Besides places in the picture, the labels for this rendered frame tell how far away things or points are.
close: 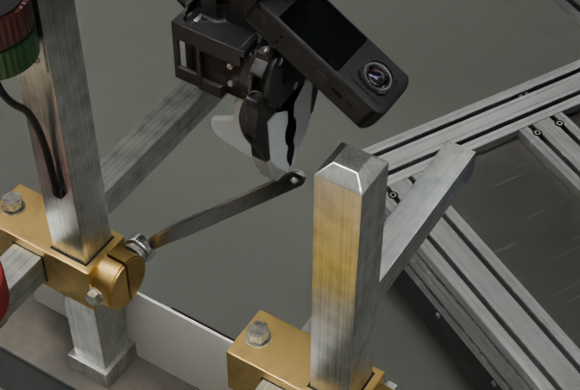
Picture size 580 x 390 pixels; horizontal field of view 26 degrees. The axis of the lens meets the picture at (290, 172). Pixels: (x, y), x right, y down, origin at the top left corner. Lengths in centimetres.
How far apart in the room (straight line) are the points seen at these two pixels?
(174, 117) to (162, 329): 20
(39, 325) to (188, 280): 94
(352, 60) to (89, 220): 29
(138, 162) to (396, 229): 24
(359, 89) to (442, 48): 176
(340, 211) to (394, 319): 131
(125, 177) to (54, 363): 19
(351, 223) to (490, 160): 127
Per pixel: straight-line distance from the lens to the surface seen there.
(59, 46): 89
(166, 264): 217
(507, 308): 184
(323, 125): 240
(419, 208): 110
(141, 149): 114
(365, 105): 83
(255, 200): 100
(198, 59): 89
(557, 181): 205
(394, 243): 107
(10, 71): 84
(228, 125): 93
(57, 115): 93
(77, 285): 106
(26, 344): 122
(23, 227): 108
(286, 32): 83
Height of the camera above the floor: 166
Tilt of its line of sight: 46 degrees down
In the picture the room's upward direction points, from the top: straight up
